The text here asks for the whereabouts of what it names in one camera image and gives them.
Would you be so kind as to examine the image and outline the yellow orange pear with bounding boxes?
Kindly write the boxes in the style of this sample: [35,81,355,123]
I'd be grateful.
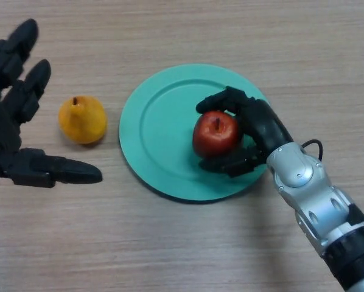
[58,96,108,145]

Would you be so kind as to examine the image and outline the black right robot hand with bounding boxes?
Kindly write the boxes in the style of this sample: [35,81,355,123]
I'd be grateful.
[195,86,294,179]

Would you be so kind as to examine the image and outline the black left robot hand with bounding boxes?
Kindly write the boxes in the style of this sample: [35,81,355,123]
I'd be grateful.
[0,18,103,207]

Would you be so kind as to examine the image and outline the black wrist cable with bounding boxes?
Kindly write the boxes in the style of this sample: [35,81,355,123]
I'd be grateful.
[300,139,323,161]

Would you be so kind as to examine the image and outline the green round plate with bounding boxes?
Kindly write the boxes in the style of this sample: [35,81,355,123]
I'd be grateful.
[119,63,271,204]

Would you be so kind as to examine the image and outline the red apple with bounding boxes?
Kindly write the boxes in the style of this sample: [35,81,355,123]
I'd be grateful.
[192,110,243,159]

